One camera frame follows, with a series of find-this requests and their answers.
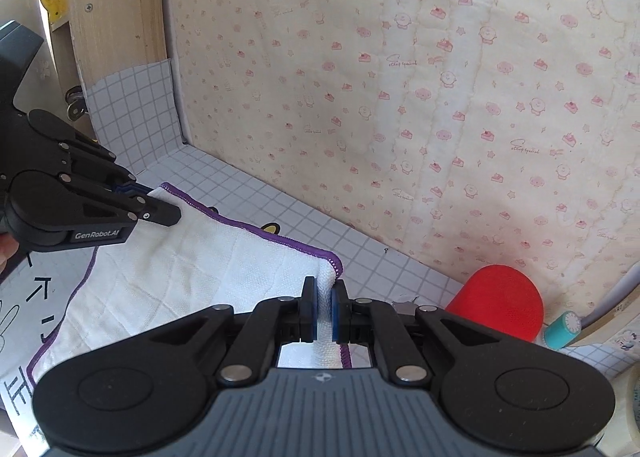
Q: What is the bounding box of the wooden shelf unit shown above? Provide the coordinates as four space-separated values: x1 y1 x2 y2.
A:
50 0 168 136

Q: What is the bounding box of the clear tape roll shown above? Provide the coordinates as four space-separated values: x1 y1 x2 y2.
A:
626 364 640 428

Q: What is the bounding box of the metal hinge bracket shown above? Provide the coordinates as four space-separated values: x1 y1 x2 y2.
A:
65 84 88 122

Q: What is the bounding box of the red cylindrical speaker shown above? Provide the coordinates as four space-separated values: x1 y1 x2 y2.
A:
446 264 544 342

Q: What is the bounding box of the white towel purple edge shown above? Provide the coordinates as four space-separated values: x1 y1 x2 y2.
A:
26 183 346 382

